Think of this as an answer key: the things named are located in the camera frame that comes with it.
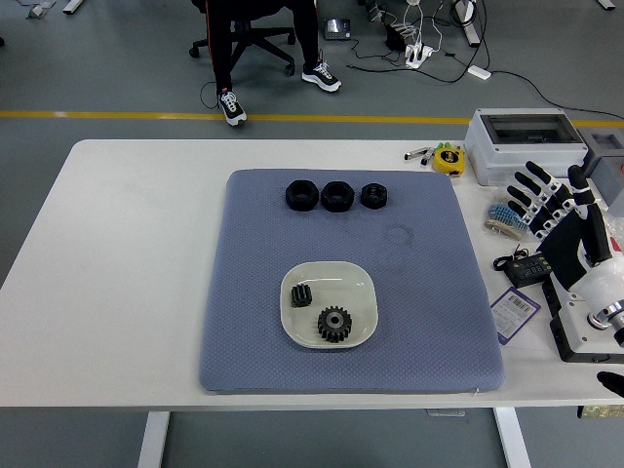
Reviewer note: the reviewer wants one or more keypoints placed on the white table leg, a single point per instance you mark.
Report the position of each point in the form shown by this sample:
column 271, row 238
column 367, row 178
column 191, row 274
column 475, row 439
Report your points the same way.
column 153, row 439
column 512, row 439

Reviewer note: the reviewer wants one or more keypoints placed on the blue-grey quilted mat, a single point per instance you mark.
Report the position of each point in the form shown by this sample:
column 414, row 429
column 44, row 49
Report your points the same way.
column 253, row 273

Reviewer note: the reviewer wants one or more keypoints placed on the white power strip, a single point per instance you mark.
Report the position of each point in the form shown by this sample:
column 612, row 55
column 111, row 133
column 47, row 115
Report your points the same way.
column 418, row 56

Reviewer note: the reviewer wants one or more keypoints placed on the black office chair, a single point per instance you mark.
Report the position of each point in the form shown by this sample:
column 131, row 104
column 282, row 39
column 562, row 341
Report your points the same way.
column 263, row 44

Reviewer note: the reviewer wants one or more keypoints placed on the small black gear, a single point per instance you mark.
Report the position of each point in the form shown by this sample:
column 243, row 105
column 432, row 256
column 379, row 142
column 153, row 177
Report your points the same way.
column 301, row 296

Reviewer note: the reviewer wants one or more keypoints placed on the white power adapter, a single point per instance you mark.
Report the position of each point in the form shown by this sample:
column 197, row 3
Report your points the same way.
column 479, row 72

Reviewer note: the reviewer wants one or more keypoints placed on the small black hex nut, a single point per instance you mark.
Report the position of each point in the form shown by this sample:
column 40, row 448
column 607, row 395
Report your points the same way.
column 366, row 200

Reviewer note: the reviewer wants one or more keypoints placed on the black digital display module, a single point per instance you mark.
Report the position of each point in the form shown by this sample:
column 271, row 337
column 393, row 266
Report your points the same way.
column 529, row 270

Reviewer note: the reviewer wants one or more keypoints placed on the white desk leg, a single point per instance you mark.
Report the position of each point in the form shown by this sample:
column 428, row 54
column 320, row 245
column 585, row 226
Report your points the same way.
column 469, row 29

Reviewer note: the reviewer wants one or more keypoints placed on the white square plate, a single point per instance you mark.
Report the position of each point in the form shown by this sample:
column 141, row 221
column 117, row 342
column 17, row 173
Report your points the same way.
column 341, row 292

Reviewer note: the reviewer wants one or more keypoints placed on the person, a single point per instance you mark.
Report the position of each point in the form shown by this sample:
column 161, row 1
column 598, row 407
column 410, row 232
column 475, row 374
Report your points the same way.
column 217, row 49

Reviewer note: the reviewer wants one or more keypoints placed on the bag of blue resistors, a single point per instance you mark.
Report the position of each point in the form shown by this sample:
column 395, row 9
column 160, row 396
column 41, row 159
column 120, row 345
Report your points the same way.
column 502, row 214

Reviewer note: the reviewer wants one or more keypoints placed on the black desk phone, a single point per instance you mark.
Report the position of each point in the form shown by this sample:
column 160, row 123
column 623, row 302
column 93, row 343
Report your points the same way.
column 337, row 29

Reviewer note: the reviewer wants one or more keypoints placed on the yellow tape measure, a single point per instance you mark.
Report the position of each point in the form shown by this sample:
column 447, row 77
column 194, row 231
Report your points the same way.
column 448, row 161

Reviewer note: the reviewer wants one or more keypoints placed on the white under-desk control panel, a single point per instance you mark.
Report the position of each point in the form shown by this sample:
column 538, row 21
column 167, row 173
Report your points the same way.
column 446, row 413

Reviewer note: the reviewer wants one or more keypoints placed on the purple white barcode card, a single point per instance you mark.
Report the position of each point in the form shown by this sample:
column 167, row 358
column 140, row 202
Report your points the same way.
column 512, row 317

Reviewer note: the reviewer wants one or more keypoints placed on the black silver marker pen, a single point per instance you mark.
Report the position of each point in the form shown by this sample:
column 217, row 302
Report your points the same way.
column 417, row 153

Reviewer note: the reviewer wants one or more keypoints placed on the black power brick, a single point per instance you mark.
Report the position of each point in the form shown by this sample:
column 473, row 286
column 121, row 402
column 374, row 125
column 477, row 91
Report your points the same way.
column 395, row 38

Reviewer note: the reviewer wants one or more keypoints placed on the grey metal bracket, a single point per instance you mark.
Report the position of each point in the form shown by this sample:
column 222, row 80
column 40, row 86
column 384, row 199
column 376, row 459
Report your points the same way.
column 39, row 10

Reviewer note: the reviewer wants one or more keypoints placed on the large black hex nut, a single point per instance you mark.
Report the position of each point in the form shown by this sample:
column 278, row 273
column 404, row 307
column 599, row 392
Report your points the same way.
column 292, row 200
column 327, row 201

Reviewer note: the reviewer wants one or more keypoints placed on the large black gear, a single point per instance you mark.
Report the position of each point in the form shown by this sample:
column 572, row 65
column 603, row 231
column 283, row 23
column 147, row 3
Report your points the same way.
column 336, row 334

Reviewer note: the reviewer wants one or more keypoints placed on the grey device with red button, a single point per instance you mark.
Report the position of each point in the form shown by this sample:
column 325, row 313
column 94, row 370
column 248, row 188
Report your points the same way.
column 609, row 166

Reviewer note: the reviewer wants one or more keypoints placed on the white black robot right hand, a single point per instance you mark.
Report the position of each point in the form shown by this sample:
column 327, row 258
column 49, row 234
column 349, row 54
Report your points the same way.
column 565, row 253

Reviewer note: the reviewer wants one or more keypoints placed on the grey electrical enclosure box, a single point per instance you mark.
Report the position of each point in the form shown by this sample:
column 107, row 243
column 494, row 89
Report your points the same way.
column 526, row 146

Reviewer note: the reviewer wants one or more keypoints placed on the white desk foot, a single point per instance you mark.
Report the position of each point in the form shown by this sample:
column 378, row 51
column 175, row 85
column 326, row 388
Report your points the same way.
column 73, row 6
column 607, row 4

